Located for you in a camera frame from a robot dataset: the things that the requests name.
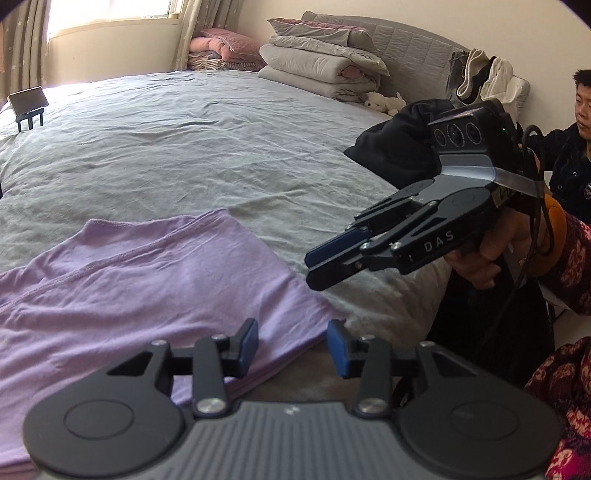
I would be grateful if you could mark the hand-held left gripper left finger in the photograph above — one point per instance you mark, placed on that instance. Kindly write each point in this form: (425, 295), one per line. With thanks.
(248, 344)

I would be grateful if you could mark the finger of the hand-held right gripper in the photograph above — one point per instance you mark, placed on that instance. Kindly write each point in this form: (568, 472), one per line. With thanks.
(415, 251)
(337, 247)

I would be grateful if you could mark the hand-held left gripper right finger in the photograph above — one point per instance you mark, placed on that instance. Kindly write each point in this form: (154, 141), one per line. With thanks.
(339, 348)

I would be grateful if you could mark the purple long-sleeved shirt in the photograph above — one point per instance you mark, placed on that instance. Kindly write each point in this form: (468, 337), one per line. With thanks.
(138, 300)

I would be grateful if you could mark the person's right forearm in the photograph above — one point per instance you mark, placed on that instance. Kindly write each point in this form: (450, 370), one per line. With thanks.
(568, 258)

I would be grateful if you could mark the person's right hand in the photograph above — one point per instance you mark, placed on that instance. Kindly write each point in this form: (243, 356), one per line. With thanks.
(498, 249)

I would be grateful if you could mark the white jacket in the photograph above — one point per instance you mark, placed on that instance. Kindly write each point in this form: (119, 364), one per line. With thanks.
(494, 78)

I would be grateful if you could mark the black garment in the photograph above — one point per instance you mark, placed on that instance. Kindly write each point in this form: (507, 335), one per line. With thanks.
(397, 138)

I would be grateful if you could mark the white plush toy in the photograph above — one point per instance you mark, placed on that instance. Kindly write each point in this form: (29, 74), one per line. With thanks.
(385, 102)

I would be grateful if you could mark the person's black trousers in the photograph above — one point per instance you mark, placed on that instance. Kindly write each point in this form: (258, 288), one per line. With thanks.
(489, 323)

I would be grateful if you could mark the grey quilted headboard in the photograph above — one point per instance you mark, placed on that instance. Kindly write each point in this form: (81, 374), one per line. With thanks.
(411, 44)

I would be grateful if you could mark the grey folded quilt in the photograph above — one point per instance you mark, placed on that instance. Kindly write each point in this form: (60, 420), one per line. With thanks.
(318, 57)

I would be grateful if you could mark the beige folded quilt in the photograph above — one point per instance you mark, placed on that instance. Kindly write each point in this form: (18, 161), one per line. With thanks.
(304, 81)

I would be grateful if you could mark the grey mauve-trimmed quilt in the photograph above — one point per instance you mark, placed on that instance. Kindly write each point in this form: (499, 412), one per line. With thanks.
(323, 27)

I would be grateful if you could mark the grey bed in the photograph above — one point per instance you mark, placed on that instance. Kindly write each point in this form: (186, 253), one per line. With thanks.
(184, 152)

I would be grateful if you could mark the striped folded blanket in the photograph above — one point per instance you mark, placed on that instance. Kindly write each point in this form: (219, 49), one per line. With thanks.
(221, 63)

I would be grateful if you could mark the pink pillow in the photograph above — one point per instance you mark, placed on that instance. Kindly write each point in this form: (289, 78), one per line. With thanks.
(231, 39)

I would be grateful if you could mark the pink folded quilt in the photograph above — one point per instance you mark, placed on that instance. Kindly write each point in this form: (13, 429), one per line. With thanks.
(203, 46)

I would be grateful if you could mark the grey star-patterned curtain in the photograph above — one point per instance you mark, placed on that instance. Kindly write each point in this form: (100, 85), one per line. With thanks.
(21, 46)
(191, 27)

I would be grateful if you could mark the blue legged phone stand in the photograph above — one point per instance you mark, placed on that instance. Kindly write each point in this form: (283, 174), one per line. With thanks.
(30, 121)

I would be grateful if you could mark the black smartphone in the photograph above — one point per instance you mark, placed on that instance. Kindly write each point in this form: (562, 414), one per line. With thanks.
(27, 99)

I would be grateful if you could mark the window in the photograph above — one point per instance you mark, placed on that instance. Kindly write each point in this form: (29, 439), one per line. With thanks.
(106, 11)

